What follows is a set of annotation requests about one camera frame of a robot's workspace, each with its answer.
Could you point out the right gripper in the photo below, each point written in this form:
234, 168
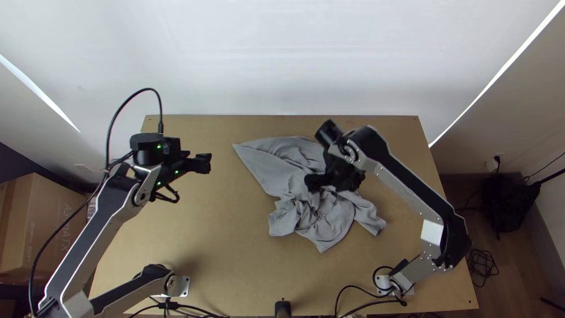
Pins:
344, 176

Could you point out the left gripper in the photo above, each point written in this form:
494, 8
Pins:
196, 163

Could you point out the grey t-shirt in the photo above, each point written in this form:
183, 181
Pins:
282, 172

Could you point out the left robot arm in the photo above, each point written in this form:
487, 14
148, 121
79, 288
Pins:
106, 207

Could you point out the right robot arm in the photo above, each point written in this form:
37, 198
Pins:
401, 176

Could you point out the cardboard box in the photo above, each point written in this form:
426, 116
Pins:
31, 221

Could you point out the black bag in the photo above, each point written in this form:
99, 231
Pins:
507, 203

